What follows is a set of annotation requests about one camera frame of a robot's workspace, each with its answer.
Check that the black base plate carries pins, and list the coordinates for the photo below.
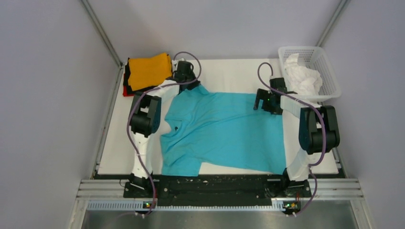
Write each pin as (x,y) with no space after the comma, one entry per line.
(218,190)

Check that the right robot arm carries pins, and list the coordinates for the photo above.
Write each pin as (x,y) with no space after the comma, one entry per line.
(318,131)

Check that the red folded shirt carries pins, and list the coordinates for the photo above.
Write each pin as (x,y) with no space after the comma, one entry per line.
(127,91)

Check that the white cable duct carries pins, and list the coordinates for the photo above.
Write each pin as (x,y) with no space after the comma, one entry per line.
(141,206)

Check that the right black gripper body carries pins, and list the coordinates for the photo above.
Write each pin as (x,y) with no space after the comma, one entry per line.
(268,105)

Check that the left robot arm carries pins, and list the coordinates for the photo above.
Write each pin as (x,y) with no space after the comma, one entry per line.
(145,117)

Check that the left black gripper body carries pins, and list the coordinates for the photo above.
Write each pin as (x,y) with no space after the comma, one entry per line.
(191,77)

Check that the white crumpled shirt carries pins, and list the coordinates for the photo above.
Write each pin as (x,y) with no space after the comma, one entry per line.
(302,80)

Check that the orange folded shirt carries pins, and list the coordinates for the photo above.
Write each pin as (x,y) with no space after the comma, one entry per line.
(145,72)

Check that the white plastic basket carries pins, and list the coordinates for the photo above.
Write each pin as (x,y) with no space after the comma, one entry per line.
(314,58)

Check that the teal polo shirt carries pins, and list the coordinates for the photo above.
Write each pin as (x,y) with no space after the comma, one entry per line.
(221,129)

